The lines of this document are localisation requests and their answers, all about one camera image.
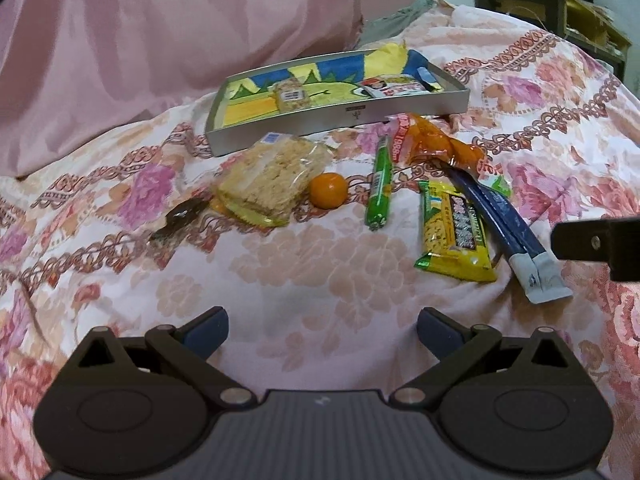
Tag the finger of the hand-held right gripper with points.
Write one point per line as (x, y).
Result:
(590, 240)

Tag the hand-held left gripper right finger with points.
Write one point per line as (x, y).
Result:
(435, 331)

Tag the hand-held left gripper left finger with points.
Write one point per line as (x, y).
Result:
(205, 332)

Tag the blue stick packet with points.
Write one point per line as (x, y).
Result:
(505, 230)

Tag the yellow and green snack packet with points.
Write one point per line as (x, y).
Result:
(450, 240)

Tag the green and white packet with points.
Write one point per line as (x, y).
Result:
(495, 180)

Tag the gold candy wrapper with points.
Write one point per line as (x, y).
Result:
(177, 217)

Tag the green sausage stick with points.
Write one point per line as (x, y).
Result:
(378, 185)

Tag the large rice cake packet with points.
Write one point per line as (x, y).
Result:
(270, 175)

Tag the orange tangerine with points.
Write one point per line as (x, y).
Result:
(327, 190)

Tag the orange snack packet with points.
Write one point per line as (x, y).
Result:
(425, 137)

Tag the silver tray with colourful print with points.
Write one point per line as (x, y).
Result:
(325, 120)

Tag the floral blanket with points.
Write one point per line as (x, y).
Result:
(325, 260)

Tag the wooden desk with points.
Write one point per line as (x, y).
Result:
(520, 2)

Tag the red and white snack packet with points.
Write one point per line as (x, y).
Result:
(395, 85)

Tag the small rice cracker packet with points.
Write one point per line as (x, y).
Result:
(292, 97)

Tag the grey cloth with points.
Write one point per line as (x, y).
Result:
(395, 20)

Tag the pink curtain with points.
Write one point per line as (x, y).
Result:
(150, 35)

